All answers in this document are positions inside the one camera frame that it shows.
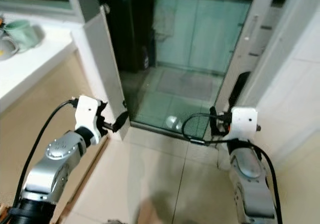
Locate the glass sliding door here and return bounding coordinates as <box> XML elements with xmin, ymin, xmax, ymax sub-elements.
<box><xmin>97</xmin><ymin>0</ymin><xmax>293</xmax><ymax>144</ymax></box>

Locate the black door handle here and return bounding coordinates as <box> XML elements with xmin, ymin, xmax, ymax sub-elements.
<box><xmin>227</xmin><ymin>71</ymin><xmax>252</xmax><ymax>109</ymax></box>

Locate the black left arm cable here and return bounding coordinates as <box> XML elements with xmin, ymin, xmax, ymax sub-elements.
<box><xmin>17</xmin><ymin>98</ymin><xmax>78</xmax><ymax>209</ymax></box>

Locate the grey ceramic mug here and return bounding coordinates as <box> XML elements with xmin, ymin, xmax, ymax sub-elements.
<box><xmin>0</xmin><ymin>34</ymin><xmax>20</xmax><ymax>60</ymax></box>

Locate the pale green ceramic mug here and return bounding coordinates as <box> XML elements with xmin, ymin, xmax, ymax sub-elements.
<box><xmin>4</xmin><ymin>20</ymin><xmax>42</xmax><ymax>52</ymax></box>

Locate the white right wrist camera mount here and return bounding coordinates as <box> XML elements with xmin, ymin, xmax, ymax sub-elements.
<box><xmin>227</xmin><ymin>107</ymin><xmax>261</xmax><ymax>143</ymax></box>

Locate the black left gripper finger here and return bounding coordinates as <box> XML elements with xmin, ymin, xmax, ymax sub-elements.
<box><xmin>112</xmin><ymin>111</ymin><xmax>129</xmax><ymax>133</ymax></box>

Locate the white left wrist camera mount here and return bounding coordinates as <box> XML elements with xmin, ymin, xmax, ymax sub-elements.
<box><xmin>75</xmin><ymin>95</ymin><xmax>103</xmax><ymax>145</ymax></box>

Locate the beige counter cabinet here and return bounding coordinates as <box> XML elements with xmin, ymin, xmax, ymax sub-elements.
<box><xmin>0</xmin><ymin>51</ymin><xmax>126</xmax><ymax>222</ymax></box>

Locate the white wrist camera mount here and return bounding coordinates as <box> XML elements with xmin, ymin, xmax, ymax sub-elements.
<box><xmin>75</xmin><ymin>95</ymin><xmax>103</xmax><ymax>145</ymax></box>
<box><xmin>227</xmin><ymin>107</ymin><xmax>261</xmax><ymax>143</ymax></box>

